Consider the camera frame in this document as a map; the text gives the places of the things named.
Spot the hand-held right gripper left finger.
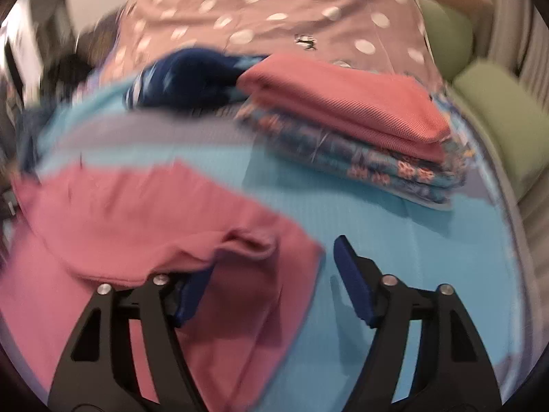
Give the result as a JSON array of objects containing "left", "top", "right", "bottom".
[{"left": 47, "top": 262, "right": 215, "bottom": 412}]

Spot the folded coral garment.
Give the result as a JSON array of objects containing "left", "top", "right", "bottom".
[{"left": 237, "top": 51, "right": 451, "bottom": 164}]

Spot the green pillow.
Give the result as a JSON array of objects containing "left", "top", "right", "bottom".
[
  {"left": 418, "top": 0, "right": 477, "bottom": 80},
  {"left": 452, "top": 61, "right": 549, "bottom": 200}
]

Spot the folded floral patterned garment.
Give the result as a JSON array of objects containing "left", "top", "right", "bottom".
[{"left": 235, "top": 99, "right": 475, "bottom": 211}]

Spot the navy star print blanket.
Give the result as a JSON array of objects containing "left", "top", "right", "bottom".
[{"left": 124, "top": 48, "right": 269, "bottom": 110}]

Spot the pink polka dot cloth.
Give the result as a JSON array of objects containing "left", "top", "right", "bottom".
[{"left": 101, "top": 0, "right": 444, "bottom": 91}]

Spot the white curtain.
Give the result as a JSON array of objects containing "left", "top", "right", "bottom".
[{"left": 469, "top": 0, "right": 549, "bottom": 108}]

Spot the colourful patterned bed duvet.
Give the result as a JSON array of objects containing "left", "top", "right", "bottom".
[{"left": 0, "top": 81, "right": 537, "bottom": 412}]

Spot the pink long-sleeve shirt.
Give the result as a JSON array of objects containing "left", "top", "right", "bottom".
[{"left": 0, "top": 159, "right": 325, "bottom": 412}]

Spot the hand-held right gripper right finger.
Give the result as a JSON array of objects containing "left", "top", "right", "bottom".
[{"left": 334, "top": 235, "right": 502, "bottom": 412}]

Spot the black clothes pile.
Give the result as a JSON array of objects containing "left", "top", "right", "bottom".
[{"left": 43, "top": 56, "right": 101, "bottom": 95}]

